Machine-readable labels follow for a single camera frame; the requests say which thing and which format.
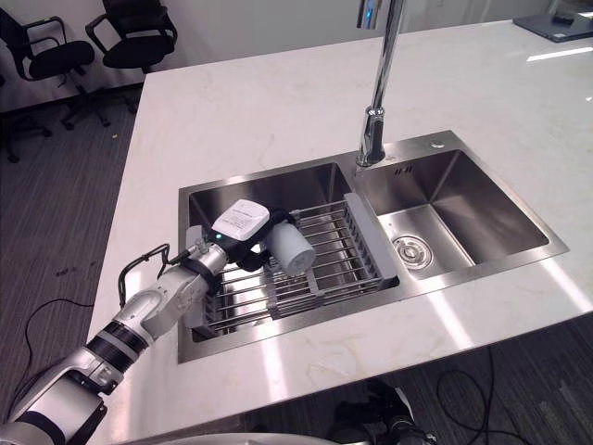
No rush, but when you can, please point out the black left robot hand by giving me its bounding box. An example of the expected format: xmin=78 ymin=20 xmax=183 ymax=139
xmin=210 ymin=197 xmax=296 ymax=273

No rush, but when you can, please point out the white cup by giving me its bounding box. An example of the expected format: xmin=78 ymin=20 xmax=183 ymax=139
xmin=265 ymin=220 xmax=317 ymax=277

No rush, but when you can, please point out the stainless steel double sink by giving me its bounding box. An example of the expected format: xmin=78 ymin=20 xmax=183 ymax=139
xmin=177 ymin=129 xmax=570 ymax=365

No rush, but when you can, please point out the round sink drain strainer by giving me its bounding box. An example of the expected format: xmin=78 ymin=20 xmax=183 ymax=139
xmin=391 ymin=234 xmax=434 ymax=270

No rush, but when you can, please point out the chrome faucet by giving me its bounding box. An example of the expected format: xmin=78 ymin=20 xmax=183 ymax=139
xmin=354 ymin=0 xmax=409 ymax=168

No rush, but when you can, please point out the silver robot torso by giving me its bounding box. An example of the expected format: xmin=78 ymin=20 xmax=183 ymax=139
xmin=138 ymin=432 xmax=334 ymax=445

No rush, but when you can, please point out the black office chair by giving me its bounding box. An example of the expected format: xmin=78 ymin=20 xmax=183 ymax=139
xmin=0 ymin=7 xmax=111 ymax=131
xmin=85 ymin=0 xmax=180 ymax=75

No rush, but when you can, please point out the dark laptop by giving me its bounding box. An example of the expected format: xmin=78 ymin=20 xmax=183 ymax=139
xmin=511 ymin=11 xmax=593 ymax=44

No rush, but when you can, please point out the grey wire dish rack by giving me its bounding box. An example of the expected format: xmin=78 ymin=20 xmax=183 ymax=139
xmin=183 ymin=192 xmax=400 ymax=333

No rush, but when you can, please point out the black floor cable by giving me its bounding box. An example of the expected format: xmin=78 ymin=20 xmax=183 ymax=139
xmin=435 ymin=346 xmax=557 ymax=445
xmin=0 ymin=297 xmax=95 ymax=418

